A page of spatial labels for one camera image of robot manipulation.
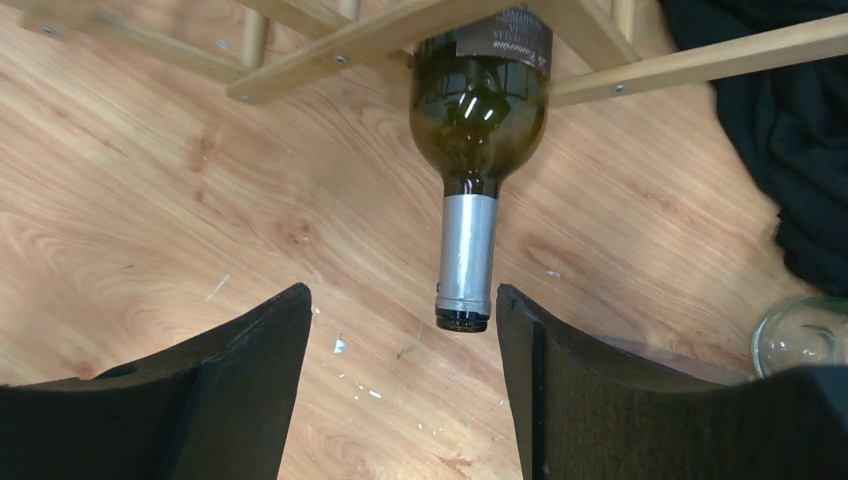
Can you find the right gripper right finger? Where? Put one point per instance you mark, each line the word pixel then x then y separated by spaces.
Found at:
pixel 585 409

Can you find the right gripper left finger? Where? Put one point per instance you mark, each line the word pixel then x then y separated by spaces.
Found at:
pixel 215 406

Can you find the clear bottle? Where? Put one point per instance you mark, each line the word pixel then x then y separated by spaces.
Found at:
pixel 802 331

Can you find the dark green bottle silver foil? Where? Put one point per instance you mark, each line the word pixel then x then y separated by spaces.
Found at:
pixel 477 116

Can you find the wooden lattice wine rack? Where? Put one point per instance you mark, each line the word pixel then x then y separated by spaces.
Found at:
pixel 571 52

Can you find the black cloth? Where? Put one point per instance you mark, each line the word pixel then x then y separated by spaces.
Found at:
pixel 789 127

